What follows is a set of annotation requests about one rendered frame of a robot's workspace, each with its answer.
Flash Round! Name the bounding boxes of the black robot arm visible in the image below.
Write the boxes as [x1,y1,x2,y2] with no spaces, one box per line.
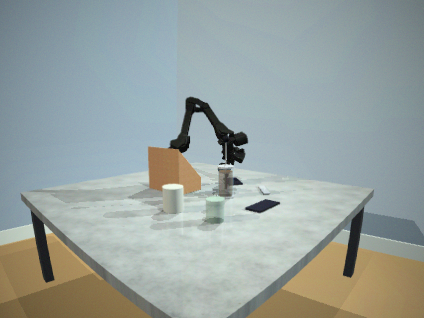
[168,97,248,163]

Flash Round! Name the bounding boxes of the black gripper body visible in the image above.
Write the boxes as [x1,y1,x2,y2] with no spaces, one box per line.
[219,146,240,165]

